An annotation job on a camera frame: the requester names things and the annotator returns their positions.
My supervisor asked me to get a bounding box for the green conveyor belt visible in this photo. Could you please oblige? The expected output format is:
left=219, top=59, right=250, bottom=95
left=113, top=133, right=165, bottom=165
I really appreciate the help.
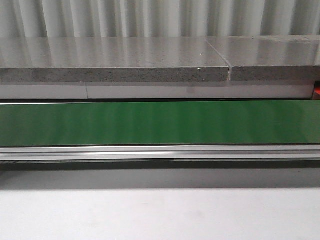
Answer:
left=0, top=100, right=320, bottom=171

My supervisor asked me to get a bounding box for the grey stone counter slab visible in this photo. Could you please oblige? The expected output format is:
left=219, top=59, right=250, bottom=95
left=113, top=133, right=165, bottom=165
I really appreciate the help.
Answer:
left=0, top=35, right=320, bottom=85

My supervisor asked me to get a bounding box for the red plastic tray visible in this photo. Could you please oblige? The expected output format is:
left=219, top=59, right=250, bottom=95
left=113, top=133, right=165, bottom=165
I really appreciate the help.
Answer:
left=312, top=87, right=320, bottom=100

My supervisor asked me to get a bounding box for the white corrugated curtain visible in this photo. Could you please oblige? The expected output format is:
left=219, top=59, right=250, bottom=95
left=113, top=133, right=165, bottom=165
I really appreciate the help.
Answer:
left=0, top=0, right=320, bottom=38

